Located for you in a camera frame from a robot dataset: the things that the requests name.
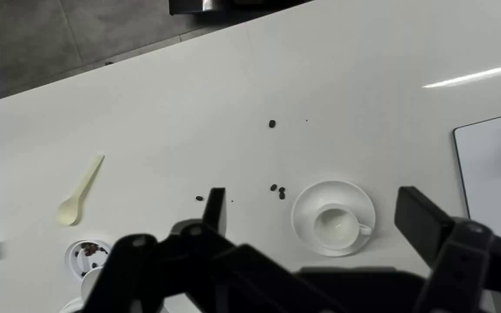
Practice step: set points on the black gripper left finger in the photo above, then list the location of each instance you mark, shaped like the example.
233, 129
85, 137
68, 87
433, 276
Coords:
146, 271

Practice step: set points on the white tea cup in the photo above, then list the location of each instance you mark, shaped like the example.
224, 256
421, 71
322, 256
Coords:
334, 228

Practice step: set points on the white flat tray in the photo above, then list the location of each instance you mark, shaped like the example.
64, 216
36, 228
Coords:
490, 174

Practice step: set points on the cream plastic spoon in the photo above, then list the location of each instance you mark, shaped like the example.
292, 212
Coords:
82, 191

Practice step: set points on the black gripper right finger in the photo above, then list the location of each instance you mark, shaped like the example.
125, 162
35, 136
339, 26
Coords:
464, 261

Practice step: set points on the dark coffee bean heap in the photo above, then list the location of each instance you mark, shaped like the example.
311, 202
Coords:
89, 249

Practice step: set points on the white round container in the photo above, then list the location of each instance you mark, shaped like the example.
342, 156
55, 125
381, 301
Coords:
76, 257

